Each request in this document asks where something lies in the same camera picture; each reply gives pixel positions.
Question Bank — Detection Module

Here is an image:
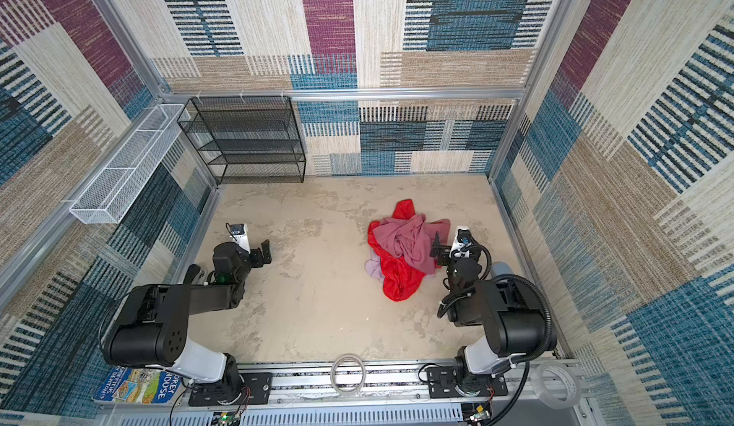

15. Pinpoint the light lilac cloth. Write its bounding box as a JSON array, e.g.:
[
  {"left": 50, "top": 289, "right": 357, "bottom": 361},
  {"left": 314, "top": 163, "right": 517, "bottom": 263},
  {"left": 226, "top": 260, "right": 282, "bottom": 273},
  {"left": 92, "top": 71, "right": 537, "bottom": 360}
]
[{"left": 364, "top": 249, "right": 384, "bottom": 282}]

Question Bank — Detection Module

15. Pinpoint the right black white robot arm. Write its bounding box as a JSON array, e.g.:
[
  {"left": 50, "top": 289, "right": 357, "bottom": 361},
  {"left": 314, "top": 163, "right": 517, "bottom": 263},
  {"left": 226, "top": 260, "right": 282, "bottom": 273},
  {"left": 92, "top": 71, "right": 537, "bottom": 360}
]
[{"left": 427, "top": 228, "right": 557, "bottom": 397}]

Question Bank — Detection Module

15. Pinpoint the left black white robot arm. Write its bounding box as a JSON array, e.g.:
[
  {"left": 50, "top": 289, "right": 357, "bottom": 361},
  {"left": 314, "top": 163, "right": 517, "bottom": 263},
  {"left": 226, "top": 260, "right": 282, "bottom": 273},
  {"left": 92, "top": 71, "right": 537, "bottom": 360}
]
[{"left": 99, "top": 240, "right": 273, "bottom": 406}]

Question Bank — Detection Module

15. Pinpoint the mauve pink cloth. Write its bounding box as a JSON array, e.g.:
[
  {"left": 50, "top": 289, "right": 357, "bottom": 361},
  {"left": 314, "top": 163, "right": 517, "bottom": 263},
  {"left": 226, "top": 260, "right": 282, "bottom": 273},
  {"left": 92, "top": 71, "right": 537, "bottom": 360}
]
[{"left": 373, "top": 213, "right": 451, "bottom": 275}]

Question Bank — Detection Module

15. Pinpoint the red cloth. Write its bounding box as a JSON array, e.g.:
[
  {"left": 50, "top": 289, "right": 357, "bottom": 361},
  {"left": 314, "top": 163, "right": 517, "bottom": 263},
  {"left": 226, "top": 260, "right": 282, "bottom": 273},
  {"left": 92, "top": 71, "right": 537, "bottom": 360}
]
[{"left": 367, "top": 199, "right": 427, "bottom": 302}]

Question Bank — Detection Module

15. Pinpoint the grey blue oval object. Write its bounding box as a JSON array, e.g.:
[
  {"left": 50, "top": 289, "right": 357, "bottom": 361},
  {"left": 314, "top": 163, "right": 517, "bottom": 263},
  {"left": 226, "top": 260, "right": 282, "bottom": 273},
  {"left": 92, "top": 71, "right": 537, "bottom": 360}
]
[{"left": 491, "top": 262, "right": 513, "bottom": 277}]

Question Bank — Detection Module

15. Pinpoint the white black stapler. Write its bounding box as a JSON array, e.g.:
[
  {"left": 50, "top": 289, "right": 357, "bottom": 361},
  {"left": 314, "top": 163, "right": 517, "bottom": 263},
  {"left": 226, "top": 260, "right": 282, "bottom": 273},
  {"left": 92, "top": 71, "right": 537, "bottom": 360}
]
[{"left": 182, "top": 264, "right": 208, "bottom": 286}]

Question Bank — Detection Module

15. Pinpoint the colourful picture book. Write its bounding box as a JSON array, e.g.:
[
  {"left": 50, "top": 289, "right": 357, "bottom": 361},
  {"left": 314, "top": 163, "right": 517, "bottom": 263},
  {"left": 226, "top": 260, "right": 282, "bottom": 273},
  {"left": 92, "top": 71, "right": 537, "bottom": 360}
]
[{"left": 92, "top": 366, "right": 185, "bottom": 405}]

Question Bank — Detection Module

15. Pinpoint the large clear tape roll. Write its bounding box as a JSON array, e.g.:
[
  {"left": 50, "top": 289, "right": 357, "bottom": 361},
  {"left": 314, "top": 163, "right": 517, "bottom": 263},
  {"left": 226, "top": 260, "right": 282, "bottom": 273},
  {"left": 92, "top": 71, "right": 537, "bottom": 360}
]
[{"left": 529, "top": 360, "right": 582, "bottom": 410}]

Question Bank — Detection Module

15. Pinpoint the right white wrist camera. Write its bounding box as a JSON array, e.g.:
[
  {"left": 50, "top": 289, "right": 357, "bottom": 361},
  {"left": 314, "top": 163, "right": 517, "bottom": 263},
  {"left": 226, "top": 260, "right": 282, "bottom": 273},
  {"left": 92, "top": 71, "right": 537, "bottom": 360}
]
[{"left": 449, "top": 227, "right": 474, "bottom": 259}]

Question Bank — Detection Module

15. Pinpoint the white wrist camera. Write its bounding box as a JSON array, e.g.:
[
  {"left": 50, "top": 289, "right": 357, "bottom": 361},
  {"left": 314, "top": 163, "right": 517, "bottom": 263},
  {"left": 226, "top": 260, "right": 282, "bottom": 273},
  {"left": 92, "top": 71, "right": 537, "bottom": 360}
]
[
  {"left": 449, "top": 227, "right": 474, "bottom": 259},
  {"left": 226, "top": 223, "right": 250, "bottom": 253}
]

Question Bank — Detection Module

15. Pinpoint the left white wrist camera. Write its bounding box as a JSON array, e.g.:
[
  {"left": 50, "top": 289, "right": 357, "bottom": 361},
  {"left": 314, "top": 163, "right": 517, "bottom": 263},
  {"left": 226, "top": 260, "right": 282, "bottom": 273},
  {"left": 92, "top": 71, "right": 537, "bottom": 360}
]
[{"left": 226, "top": 223, "right": 250, "bottom": 253}]

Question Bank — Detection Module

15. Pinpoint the black wire shelf rack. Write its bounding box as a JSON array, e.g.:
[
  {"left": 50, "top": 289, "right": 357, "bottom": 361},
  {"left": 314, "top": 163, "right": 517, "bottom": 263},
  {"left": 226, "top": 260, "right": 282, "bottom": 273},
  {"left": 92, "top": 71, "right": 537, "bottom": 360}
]
[{"left": 177, "top": 96, "right": 307, "bottom": 185}]

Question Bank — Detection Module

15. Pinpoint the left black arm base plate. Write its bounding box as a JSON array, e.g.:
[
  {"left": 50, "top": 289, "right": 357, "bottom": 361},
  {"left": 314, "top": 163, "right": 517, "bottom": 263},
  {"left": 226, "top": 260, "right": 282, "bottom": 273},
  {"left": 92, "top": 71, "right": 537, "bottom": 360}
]
[{"left": 188, "top": 373, "right": 273, "bottom": 407}]

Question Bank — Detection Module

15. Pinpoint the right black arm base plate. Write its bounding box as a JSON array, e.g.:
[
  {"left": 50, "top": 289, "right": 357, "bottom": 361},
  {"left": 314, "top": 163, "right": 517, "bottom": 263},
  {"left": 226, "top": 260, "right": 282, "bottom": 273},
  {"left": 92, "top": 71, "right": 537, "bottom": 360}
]
[{"left": 419, "top": 364, "right": 508, "bottom": 398}]

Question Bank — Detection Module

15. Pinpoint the white mesh wall basket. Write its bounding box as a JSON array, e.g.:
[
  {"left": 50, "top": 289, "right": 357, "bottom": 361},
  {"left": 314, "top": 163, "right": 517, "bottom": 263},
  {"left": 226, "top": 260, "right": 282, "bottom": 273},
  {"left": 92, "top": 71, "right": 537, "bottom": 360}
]
[{"left": 69, "top": 104, "right": 184, "bottom": 225}]

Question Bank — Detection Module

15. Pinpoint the aluminium front rail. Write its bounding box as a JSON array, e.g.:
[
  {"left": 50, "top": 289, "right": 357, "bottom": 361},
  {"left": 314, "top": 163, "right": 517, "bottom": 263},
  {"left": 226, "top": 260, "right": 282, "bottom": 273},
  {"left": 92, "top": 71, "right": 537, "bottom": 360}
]
[{"left": 95, "top": 358, "right": 604, "bottom": 425}]

